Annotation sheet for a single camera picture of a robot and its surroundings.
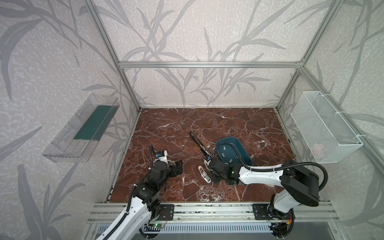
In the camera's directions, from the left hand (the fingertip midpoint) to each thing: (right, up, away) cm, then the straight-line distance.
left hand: (178, 158), depth 83 cm
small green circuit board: (-7, -29, -13) cm, 32 cm away
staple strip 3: (+31, -4, +8) cm, 32 cm away
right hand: (+19, -6, +4) cm, 20 cm away
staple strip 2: (+27, -1, +11) cm, 29 cm away
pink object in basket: (+71, +6, -9) cm, 72 cm away
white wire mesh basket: (+67, +15, -20) cm, 72 cm away
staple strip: (+28, +3, +14) cm, 31 cm away
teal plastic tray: (+30, 0, +11) cm, 32 cm away
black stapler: (+14, +3, +13) cm, 19 cm away
